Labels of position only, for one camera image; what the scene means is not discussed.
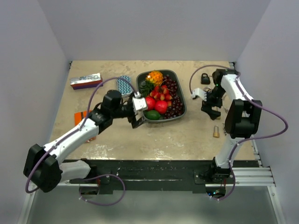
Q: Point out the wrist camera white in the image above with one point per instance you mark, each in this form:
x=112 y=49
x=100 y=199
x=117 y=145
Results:
x=139 y=103
x=199 y=93

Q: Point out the purple grape bunch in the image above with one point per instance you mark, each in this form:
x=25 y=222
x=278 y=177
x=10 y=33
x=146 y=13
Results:
x=177 y=107

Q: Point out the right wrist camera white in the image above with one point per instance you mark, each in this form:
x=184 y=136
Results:
x=199 y=93

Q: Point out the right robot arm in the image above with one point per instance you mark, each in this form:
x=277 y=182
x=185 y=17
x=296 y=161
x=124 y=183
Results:
x=243 y=116

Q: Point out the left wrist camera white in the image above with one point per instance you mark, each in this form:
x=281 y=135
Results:
x=139 y=103

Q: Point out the orange pineapple toy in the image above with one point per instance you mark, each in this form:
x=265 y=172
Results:
x=154 y=77

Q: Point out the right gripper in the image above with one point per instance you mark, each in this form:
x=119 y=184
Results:
x=206 y=107

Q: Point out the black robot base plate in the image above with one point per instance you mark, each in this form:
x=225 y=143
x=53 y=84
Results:
x=149 y=175

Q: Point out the purple white toothpaste box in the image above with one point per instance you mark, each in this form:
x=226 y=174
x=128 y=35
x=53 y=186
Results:
x=85 y=82

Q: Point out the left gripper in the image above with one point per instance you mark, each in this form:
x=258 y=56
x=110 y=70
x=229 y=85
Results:
x=135 y=123

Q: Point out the strawberry pile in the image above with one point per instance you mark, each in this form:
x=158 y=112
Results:
x=162 y=93

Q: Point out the green lime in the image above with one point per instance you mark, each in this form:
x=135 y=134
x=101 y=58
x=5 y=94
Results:
x=152 y=115

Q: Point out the small brass padlock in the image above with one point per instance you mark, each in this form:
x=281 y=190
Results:
x=216 y=133

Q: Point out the red apple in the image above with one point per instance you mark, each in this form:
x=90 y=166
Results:
x=150 y=103
x=161 y=107

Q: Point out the left red apple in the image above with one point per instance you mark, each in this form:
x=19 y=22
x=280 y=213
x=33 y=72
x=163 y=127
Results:
x=150 y=103

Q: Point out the right red apple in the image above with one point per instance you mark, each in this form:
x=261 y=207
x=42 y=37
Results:
x=161 y=107

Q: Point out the aluminium frame rail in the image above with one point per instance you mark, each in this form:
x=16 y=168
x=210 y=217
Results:
x=244 y=173

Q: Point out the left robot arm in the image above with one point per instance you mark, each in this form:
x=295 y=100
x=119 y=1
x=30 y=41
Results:
x=45 y=166

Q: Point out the orange razor package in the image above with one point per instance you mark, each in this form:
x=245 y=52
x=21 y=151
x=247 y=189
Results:
x=78 y=118

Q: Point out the black Kaijing padlock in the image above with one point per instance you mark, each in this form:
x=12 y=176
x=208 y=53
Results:
x=205 y=79

